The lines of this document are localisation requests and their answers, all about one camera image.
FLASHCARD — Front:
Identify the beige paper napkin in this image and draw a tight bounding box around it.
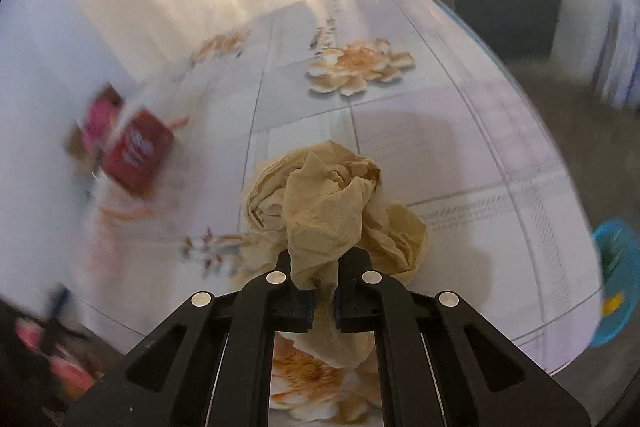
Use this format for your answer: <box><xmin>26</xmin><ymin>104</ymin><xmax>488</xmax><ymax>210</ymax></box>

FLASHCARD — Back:
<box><xmin>235</xmin><ymin>141</ymin><xmax>427</xmax><ymax>369</ymax></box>

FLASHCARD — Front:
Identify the blue plastic trash basin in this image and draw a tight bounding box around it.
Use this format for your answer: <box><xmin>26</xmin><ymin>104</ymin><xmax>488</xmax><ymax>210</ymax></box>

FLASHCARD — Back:
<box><xmin>590</xmin><ymin>219</ymin><xmax>639</xmax><ymax>347</ymax></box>

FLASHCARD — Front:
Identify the red green snack wrapper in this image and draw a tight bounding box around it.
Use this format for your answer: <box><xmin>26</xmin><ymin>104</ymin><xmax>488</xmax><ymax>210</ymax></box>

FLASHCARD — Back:
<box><xmin>101</xmin><ymin>108</ymin><xmax>175</xmax><ymax>196</ymax></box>

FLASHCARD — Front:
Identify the floral tablecloth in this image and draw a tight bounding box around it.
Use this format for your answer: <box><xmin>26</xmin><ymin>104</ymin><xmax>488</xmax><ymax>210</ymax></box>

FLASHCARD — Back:
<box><xmin>65</xmin><ymin>0</ymin><xmax>600</xmax><ymax>426</ymax></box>

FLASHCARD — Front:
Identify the brown cardboard box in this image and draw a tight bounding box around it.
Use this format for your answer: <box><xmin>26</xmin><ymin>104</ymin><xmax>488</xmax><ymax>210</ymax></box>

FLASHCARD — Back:
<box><xmin>64</xmin><ymin>83</ymin><xmax>124</xmax><ymax>176</ymax></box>

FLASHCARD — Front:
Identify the pink plastic bag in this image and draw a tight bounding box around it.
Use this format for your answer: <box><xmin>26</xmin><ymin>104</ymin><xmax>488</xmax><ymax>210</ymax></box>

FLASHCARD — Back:
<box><xmin>81</xmin><ymin>98</ymin><xmax>119</xmax><ymax>154</ymax></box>

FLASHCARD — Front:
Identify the tissue roll multipack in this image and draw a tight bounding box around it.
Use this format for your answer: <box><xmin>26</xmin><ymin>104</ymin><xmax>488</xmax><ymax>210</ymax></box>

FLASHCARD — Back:
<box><xmin>594</xmin><ymin>1</ymin><xmax>639</xmax><ymax>110</ymax></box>

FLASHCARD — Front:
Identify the dark grey cabinet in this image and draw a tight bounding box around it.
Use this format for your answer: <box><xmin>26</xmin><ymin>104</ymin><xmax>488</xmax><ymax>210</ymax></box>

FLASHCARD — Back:
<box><xmin>440</xmin><ymin>0</ymin><xmax>561</xmax><ymax>61</ymax></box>

